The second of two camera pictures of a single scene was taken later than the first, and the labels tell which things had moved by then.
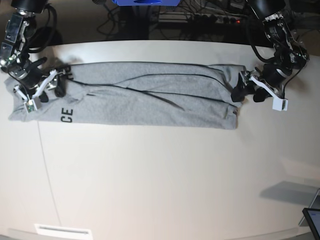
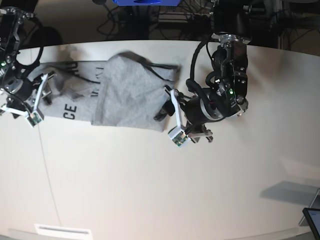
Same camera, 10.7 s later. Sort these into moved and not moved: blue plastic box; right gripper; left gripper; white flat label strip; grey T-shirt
Moved: grey T-shirt; left gripper; right gripper
Not moved: white flat label strip; blue plastic box
